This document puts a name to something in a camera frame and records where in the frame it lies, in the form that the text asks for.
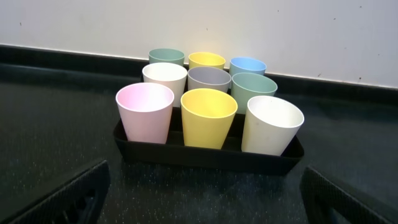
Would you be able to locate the green cup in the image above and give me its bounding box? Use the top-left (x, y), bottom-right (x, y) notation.
top-left (230, 72), bottom-right (279, 115)
top-left (148, 47), bottom-right (185, 67)

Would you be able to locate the pink cup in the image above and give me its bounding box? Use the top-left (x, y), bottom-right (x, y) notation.
top-left (115, 82), bottom-right (175, 145)

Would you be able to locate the blue cup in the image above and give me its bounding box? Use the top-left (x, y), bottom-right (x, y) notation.
top-left (229, 56), bottom-right (267, 77)

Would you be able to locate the black tray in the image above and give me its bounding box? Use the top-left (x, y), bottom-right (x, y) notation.
top-left (113, 106), bottom-right (305, 176)

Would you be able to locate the yellow cup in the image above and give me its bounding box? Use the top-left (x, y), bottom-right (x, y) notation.
top-left (188, 51), bottom-right (226, 70)
top-left (180, 88), bottom-right (239, 151)

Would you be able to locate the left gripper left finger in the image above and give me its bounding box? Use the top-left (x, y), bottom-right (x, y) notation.
top-left (0, 159), bottom-right (111, 224)

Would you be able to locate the white cup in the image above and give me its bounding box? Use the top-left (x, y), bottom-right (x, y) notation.
top-left (241, 95), bottom-right (305, 157)
top-left (142, 62), bottom-right (188, 108)

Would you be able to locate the grey cup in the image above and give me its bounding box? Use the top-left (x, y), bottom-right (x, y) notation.
top-left (187, 66), bottom-right (233, 94)

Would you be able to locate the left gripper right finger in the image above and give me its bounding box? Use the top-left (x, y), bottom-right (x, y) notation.
top-left (299, 166), bottom-right (398, 224)

